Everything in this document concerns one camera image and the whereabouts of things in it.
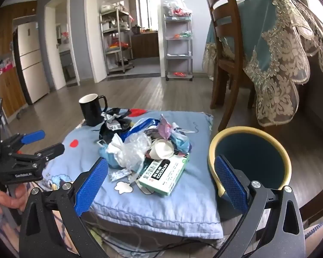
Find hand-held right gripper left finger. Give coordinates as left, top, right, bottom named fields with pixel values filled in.
left=19, top=156, right=109, bottom=258

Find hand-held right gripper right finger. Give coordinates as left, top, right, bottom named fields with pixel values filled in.
left=214, top=154, right=306, bottom=258

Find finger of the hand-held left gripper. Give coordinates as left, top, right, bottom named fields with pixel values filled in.
left=13, top=143, right=65, bottom=165
left=1, top=130, right=46, bottom=154

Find blue bin with yellow rim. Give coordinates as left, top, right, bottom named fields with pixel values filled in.
left=208, top=126, right=292, bottom=219

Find clear plastic bag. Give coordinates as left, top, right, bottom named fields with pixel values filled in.
left=121, top=133, right=152, bottom=173

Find black foil wrapper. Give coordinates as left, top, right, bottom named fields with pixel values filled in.
left=98, top=107, right=132, bottom=141

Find green and white medicine box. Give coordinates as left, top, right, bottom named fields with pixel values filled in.
left=138, top=153, right=190, bottom=197

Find blue and white snack bag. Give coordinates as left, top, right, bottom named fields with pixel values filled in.
left=126, top=117, right=162, bottom=140

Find person's left hand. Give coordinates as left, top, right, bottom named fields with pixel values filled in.
left=0, top=185, right=29, bottom=213

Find small clear sachet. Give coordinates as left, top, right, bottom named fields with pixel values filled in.
left=109, top=169, right=133, bottom=182

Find white tissue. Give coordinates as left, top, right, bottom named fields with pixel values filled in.
left=107, top=136, right=130, bottom=167

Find black mug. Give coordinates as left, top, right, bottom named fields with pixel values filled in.
left=79, top=94, right=109, bottom=127

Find blue printed blanket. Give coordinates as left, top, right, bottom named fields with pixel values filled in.
left=38, top=109, right=224, bottom=242

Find pink hanging bag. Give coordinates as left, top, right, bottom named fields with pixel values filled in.
left=0, top=59, right=14, bottom=77

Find white plastic bag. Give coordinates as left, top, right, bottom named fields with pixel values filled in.
left=172, top=122, right=195, bottom=135

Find white fridge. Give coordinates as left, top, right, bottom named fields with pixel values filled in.
left=13, top=21, right=50, bottom=105

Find pink plastic bag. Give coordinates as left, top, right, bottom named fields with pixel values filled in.
left=157, top=114, right=176, bottom=140

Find wooden chair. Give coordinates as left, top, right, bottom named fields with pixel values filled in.
left=207, top=0, right=259, bottom=132

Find orange plastic item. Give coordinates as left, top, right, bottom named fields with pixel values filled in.
left=108, top=41, right=130, bottom=51

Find metal shelf rack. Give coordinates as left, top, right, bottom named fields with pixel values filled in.
left=99, top=4, right=135, bottom=76

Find brown kitchen cabinet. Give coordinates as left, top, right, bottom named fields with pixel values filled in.
left=130, top=31, right=160, bottom=59

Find grey trolley cart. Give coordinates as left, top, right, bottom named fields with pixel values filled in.
left=164, top=13, right=194, bottom=81

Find kitchen window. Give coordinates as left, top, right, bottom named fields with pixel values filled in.
left=137, top=0, right=155, bottom=30

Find plastic bags on trolley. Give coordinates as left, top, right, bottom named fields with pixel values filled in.
left=163, top=0, right=194, bottom=17

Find black cable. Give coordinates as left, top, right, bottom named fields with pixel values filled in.
left=86, top=220, right=224, bottom=256

